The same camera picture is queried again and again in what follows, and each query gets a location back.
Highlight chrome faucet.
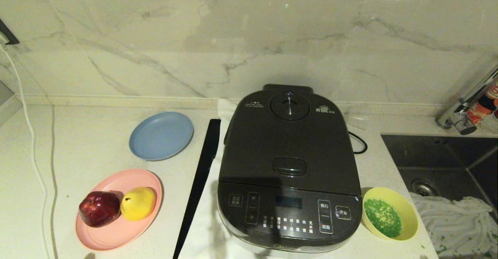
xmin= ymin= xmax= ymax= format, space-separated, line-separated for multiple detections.
xmin=435 ymin=65 xmax=498 ymax=136

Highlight black power cord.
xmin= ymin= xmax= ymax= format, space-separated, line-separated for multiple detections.
xmin=347 ymin=131 xmax=368 ymax=154

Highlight dark grey rice cooker lid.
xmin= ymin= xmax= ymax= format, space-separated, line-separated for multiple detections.
xmin=219 ymin=84 xmax=362 ymax=196

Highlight white crumpled cloth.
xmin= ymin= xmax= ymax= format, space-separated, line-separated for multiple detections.
xmin=410 ymin=192 xmax=498 ymax=257

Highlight red orange bottle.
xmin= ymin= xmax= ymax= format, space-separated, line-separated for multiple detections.
xmin=467 ymin=81 xmax=498 ymax=131

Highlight yellow bowl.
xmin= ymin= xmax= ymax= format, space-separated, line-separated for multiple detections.
xmin=361 ymin=187 xmax=419 ymax=241

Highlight yellow pear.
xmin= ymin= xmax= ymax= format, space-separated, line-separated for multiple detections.
xmin=120 ymin=187 xmax=157 ymax=221

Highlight red apple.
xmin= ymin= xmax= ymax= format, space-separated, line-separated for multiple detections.
xmin=79 ymin=191 xmax=121 ymax=228

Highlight green grains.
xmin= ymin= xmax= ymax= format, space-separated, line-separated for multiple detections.
xmin=364 ymin=198 xmax=402 ymax=238

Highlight white cable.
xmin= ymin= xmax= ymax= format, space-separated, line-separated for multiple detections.
xmin=0 ymin=43 xmax=53 ymax=259

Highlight black flat strip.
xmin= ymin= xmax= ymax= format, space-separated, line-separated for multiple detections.
xmin=172 ymin=119 xmax=221 ymax=259

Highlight steel sink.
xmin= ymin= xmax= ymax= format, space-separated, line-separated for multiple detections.
xmin=381 ymin=134 xmax=498 ymax=259

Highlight blue plate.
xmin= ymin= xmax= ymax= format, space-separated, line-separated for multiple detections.
xmin=129 ymin=112 xmax=194 ymax=161

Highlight pink plate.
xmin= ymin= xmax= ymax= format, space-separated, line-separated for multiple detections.
xmin=75 ymin=169 xmax=163 ymax=251

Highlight metal sink drain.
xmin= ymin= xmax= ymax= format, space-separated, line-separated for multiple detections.
xmin=411 ymin=178 xmax=441 ymax=197

